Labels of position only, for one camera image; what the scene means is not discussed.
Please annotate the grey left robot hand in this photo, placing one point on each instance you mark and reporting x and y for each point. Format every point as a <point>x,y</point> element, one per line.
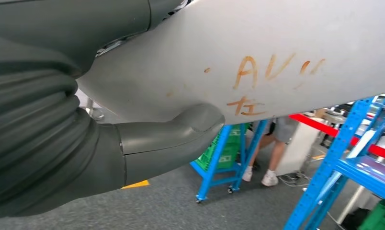
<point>68,25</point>

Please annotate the blue steel shelf rack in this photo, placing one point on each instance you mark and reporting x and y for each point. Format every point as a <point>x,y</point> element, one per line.
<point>338,149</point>
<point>211,171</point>

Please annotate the green plastic crate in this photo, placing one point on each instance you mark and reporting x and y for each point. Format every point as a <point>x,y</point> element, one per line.
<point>379,219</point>
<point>227,155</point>

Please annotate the person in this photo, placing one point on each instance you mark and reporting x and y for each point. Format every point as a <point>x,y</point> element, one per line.
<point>276,155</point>

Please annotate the red barrier tape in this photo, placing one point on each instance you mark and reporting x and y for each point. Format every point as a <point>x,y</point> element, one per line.
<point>310,122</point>

